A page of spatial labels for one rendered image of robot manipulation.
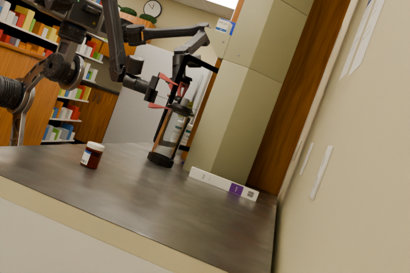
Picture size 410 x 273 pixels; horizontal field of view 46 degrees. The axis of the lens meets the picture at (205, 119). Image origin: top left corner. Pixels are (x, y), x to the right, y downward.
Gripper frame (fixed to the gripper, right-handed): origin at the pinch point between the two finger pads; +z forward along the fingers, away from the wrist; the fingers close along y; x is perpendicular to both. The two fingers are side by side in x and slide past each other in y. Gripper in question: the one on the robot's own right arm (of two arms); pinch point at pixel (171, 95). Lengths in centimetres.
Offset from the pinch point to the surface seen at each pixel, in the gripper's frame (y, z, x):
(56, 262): -39, 14, -94
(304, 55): 40, 41, 46
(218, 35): 29.5, 7.1, 8.7
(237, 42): 29.1, 15.3, 8.7
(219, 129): -5.8, 20.5, 9.3
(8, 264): -43, 5, -94
